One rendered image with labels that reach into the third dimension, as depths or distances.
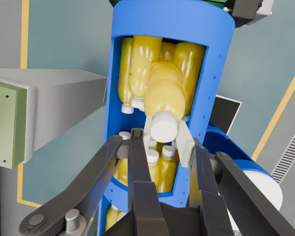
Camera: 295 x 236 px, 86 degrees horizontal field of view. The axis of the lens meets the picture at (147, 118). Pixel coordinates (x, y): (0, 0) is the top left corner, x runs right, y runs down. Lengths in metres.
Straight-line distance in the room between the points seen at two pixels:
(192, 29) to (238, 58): 1.40
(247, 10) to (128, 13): 0.38
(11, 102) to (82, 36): 1.14
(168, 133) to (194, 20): 0.20
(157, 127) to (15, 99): 0.54
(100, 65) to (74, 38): 0.32
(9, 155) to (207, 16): 0.73
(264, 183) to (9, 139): 0.92
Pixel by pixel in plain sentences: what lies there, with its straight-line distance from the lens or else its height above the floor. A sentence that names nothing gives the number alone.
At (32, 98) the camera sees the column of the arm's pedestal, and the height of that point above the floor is 0.98.
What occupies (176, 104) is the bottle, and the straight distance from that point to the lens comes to 0.24.
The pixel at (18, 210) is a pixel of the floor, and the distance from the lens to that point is 2.93.
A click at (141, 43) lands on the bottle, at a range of 0.39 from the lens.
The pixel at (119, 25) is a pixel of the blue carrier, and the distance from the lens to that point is 0.36.
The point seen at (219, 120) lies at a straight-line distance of 1.56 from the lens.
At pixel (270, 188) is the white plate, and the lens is 0.77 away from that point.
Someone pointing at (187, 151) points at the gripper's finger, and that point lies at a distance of 0.17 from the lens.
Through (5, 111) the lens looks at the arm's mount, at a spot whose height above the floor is 1.05.
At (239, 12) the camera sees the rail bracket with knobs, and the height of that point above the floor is 1.00.
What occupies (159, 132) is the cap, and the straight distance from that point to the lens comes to 0.22.
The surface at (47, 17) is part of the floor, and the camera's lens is 1.87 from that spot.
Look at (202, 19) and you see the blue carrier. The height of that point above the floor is 1.23.
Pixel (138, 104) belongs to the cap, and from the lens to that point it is 0.41.
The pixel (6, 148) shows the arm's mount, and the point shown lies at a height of 1.06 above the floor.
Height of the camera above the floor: 1.53
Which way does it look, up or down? 73 degrees down
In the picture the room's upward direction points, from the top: 170 degrees counter-clockwise
